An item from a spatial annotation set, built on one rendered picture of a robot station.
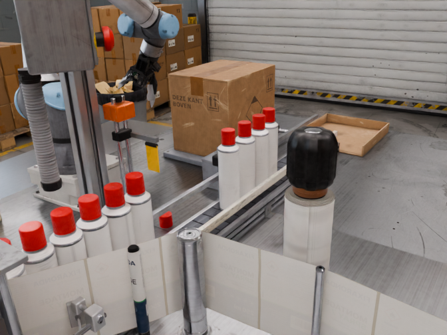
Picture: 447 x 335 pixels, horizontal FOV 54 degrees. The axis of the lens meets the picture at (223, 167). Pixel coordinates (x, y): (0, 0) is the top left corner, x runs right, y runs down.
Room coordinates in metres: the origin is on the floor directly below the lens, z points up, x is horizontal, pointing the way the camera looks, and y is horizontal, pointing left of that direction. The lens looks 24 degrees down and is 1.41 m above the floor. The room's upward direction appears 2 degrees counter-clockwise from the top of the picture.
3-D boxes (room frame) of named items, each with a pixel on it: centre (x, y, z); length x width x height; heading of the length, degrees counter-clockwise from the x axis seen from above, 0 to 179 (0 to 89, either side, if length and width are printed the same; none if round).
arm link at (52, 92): (1.18, 0.43, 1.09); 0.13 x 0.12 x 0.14; 48
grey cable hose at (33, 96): (0.70, 0.30, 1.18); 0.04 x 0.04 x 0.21
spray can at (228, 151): (0.96, -0.01, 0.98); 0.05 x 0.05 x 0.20
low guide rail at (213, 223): (0.98, -0.07, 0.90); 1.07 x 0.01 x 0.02; 144
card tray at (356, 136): (1.58, -0.46, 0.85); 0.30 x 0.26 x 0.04; 144
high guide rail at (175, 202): (1.03, -0.01, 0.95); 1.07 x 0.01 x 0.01; 144
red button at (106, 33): (0.71, 0.18, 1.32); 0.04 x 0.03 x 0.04; 19
